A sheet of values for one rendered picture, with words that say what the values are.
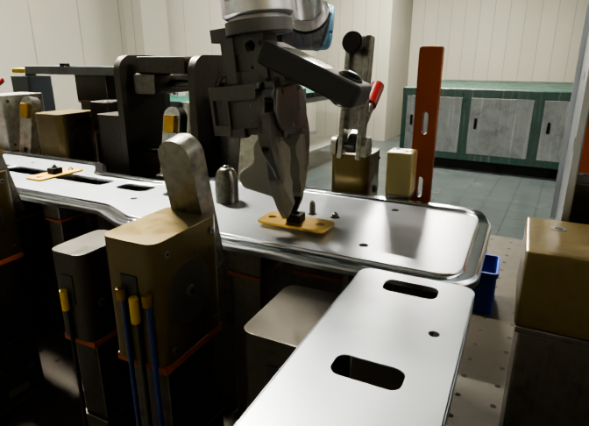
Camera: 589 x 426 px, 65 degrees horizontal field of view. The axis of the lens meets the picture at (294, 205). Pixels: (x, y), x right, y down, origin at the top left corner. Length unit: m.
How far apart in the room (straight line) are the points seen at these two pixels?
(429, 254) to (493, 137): 4.91
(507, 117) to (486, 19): 2.67
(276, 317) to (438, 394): 0.15
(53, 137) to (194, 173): 0.65
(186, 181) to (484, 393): 0.57
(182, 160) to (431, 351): 0.26
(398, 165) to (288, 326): 0.33
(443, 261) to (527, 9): 7.26
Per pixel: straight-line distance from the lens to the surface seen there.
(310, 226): 0.52
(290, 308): 0.41
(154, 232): 0.41
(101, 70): 1.14
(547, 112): 5.31
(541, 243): 0.37
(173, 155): 0.43
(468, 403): 0.79
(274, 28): 0.49
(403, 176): 0.65
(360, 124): 0.68
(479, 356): 0.89
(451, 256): 0.48
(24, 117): 1.12
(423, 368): 0.32
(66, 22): 4.24
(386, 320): 0.36
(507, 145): 5.37
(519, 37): 7.65
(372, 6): 7.16
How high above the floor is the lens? 1.19
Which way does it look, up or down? 18 degrees down
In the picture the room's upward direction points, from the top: straight up
